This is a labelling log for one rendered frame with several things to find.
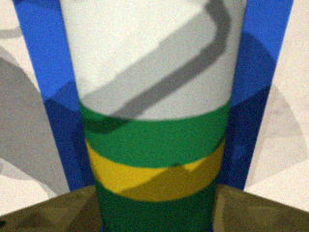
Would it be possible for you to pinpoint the grey sealant cartridge with green label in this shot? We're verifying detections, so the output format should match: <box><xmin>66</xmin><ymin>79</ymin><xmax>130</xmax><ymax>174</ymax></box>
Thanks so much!
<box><xmin>60</xmin><ymin>0</ymin><xmax>247</xmax><ymax>232</ymax></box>

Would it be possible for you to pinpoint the blue sealant gun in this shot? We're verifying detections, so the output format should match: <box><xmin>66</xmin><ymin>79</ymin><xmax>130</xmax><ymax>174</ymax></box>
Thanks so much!
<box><xmin>13</xmin><ymin>0</ymin><xmax>294</xmax><ymax>191</ymax></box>

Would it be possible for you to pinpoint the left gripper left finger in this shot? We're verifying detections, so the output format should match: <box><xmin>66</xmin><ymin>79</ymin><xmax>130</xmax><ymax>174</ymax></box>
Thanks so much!
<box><xmin>0</xmin><ymin>185</ymin><xmax>102</xmax><ymax>232</ymax></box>

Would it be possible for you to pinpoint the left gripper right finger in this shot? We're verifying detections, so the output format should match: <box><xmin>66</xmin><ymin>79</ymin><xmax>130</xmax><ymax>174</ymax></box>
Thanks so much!
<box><xmin>211</xmin><ymin>184</ymin><xmax>309</xmax><ymax>232</ymax></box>

